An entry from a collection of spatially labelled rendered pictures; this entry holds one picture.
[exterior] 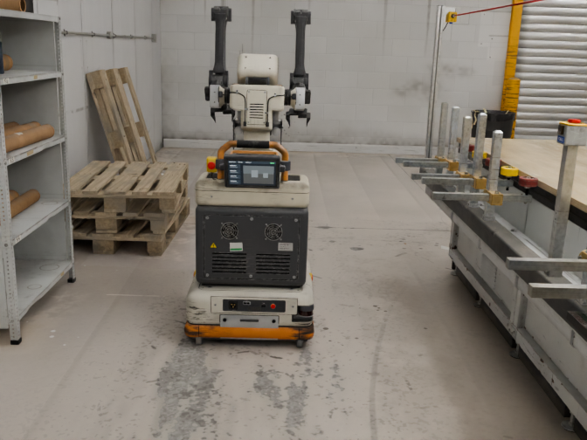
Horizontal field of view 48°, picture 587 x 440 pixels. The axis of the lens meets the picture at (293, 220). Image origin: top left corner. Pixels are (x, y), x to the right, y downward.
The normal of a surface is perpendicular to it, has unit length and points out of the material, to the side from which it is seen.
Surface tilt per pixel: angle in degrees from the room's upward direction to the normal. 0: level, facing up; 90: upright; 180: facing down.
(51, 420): 0
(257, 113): 82
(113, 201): 90
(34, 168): 90
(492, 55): 90
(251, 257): 90
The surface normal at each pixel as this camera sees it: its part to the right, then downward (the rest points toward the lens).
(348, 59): 0.01, 0.25
